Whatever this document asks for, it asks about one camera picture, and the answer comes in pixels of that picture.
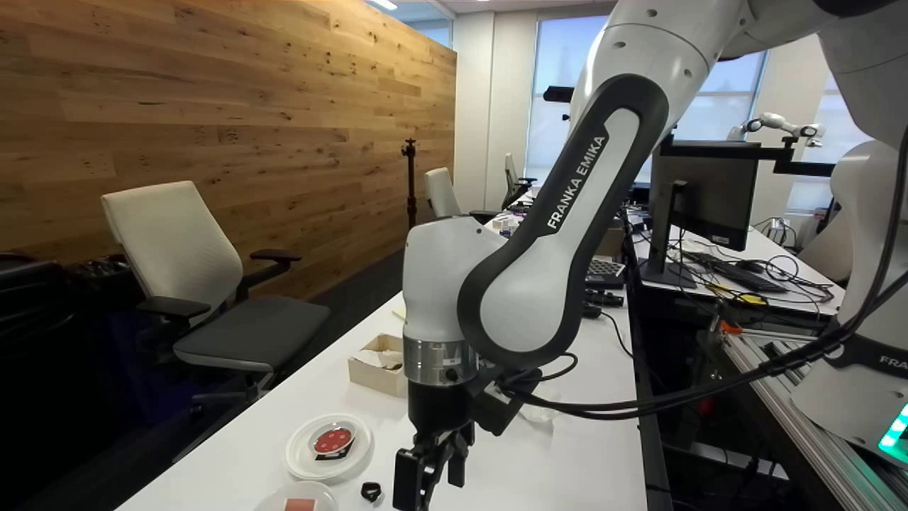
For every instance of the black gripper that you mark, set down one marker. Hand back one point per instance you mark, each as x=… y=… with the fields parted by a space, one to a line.
x=433 y=414

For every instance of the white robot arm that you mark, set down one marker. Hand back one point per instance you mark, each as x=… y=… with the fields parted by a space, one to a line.
x=484 y=306

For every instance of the white plate with red food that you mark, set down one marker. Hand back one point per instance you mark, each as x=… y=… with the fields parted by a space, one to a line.
x=330 y=447

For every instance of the wooden box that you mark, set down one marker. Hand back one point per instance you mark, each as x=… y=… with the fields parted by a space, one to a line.
x=379 y=364

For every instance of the near white plate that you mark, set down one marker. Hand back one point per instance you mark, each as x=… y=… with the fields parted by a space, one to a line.
x=298 y=498

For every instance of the far white office chair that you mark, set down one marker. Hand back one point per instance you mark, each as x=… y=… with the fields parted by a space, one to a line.
x=441 y=194

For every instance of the white office chair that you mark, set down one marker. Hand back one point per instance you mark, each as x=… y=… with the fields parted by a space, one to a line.
x=193 y=276
x=441 y=194

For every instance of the near white office chair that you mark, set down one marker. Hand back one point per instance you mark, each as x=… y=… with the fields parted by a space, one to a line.
x=193 y=276

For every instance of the black monitor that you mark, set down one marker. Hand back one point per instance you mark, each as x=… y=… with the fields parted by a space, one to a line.
x=706 y=197

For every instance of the small black ring object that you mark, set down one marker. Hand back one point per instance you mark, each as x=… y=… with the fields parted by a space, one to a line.
x=369 y=492

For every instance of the black camera tripod pole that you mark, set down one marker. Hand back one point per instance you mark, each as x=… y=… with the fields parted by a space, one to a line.
x=408 y=156

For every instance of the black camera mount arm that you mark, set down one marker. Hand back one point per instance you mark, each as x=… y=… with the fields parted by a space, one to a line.
x=784 y=158

